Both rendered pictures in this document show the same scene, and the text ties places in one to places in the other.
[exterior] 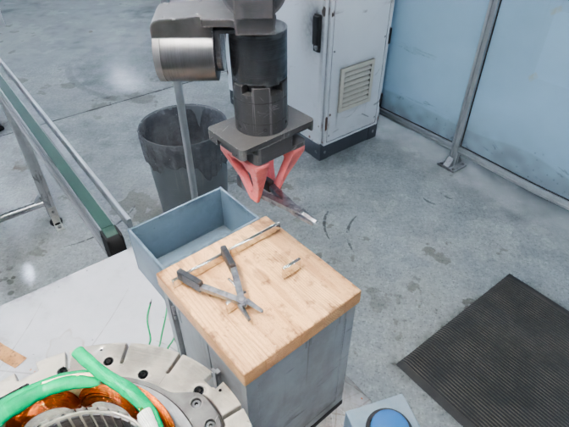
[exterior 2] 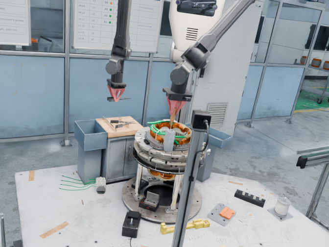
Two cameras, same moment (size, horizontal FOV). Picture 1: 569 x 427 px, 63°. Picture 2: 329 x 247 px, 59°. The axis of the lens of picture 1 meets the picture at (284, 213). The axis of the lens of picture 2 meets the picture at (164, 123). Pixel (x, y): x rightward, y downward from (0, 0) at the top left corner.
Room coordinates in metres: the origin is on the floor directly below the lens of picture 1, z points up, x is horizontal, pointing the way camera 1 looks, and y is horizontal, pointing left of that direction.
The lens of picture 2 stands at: (0.04, 1.38, 1.62)
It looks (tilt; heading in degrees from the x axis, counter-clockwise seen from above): 21 degrees down; 277
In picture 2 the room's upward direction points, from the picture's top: 8 degrees clockwise
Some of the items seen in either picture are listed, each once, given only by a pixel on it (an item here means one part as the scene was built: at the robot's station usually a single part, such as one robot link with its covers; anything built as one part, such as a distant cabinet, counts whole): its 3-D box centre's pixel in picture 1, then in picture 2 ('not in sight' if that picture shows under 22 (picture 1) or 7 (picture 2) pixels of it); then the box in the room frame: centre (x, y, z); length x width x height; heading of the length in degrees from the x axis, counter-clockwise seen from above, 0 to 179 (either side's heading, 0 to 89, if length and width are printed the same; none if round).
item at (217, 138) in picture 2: not in sight; (202, 154); (-0.02, -0.10, 0.92); 0.25 x 0.11 x 0.28; 148
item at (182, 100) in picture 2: not in sight; (174, 104); (0.14, 0.30, 1.30); 0.07 x 0.07 x 0.09; 29
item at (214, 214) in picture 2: not in sight; (222, 213); (-0.15, 0.22, 0.79); 0.12 x 0.09 x 0.02; 63
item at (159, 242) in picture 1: (204, 286); (89, 153); (0.54, 0.14, 0.92); 0.17 x 0.11 x 0.28; 130
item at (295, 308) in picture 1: (256, 287); (120, 126); (0.42, 0.04, 1.05); 0.20 x 0.19 x 0.02; 40
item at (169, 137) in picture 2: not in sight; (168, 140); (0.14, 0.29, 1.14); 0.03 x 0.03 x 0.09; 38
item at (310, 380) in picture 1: (260, 350); (118, 151); (0.42, 0.04, 0.91); 0.19 x 0.19 x 0.26; 40
